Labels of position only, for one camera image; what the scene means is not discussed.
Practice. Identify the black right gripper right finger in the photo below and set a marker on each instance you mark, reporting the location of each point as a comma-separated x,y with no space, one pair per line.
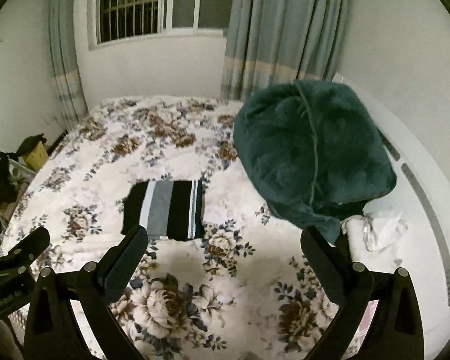
396,330

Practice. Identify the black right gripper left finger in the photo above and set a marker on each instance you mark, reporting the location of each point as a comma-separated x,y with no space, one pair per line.
52,331

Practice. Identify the black grey striped knit garment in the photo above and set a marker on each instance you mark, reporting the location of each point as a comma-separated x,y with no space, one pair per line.
167,209

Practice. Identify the black clothes pile on basket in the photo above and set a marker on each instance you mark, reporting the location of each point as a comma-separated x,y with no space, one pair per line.
8,193

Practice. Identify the white crumpled plastic bag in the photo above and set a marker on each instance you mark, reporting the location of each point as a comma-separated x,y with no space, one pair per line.
373,232

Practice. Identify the yellow cardboard box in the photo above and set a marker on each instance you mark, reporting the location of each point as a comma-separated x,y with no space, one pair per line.
32,151

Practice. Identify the white bed headboard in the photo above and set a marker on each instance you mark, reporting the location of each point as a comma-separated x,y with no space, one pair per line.
422,198

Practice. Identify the white floral plush blanket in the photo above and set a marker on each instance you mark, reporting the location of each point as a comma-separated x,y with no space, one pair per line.
221,277

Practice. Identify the dark green plush quilt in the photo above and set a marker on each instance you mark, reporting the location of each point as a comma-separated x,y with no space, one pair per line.
313,153

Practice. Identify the left blue grey curtain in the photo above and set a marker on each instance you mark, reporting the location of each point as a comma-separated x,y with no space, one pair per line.
65,70

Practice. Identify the barred window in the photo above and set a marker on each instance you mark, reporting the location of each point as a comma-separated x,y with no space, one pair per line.
115,20

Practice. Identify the blue grey striped curtain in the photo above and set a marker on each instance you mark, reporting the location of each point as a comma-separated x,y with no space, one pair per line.
280,41

